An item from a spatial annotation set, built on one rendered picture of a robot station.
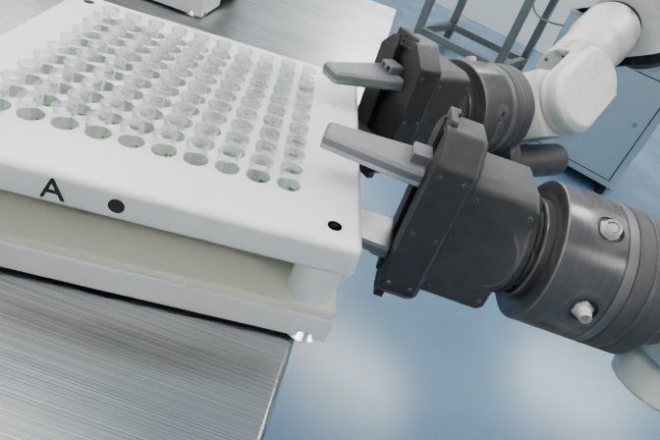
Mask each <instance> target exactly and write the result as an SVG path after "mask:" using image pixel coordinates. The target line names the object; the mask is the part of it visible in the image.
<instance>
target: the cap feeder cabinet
mask: <svg viewBox="0 0 660 440"><path fill-rule="evenodd" d="M590 8H591V7H581V8H571V10H570V11H571V12H570V14H569V16H568V18H567V19H566V21H565V23H564V25H563V27H562V29H561V30H560V32H559V34H558V36H557V38H556V40H555V41H554V43H553V45H552V47H553V46H554V45H555V44H556V43H557V42H558V41H559V40H560V39H561V38H562V37H563V36H565V35H566V34H567V33H568V31H569V29H570V28H571V26H572V25H573V23H574V22H575V21H576V20H578V19H579V18H580V17H581V16H582V15H583V14H584V13H585V12H586V11H587V10H589V9H590ZM552 47H551V48H552ZM614 68H615V71H616V77H617V88H616V92H617V95H616V96H615V97H614V98H613V99H612V101H611V103H610V104H609V105H608V107H607V108H606V109H605V110H604V111H603V112H602V114H601V115H600V116H599V117H598V118H597V120H596V121H595V122H594V123H593V124H592V126H591V127H590V128H589V129H588V130H587V131H585V132H583V133H579V134H574V135H569V136H563V137H554V138H549V139H544V140H539V141H534V142H528V144H540V143H557V144H560V145H562V146H563V147H564V148H565V149H566V150H567V152H568V156H569V163H568V166H570V167H571V168H573V169H575V170H577V171H579V172H580V173H582V174H584V175H585V176H587V177H588V178H590V179H592V180H594V181H596V182H597V183H599V184H598V185H597V186H596V188H595V189H594V191H595V192H596V193H599V194H603V192H604V191H605V190H606V188H608V189H610V190H612V189H613V188H614V186H616V184H617V183H618V182H619V180H620V179H621V177H622V176H623V175H624V173H625V172H626V170H627V169H628V168H629V166H630V165H631V163H632V162H633V160H634V159H635V158H636V156H637V155H638V153H639V152H640V151H641V149H642V148H643V146H644V145H645V144H646V142H647V141H648V139H649V138H650V137H651V135H652V134H653V132H654V131H655V130H656V128H657V127H658V125H659V124H660V70H657V71H650V72H639V71H634V70H632V69H629V68H627V67H626V66H623V67H614Z"/></svg>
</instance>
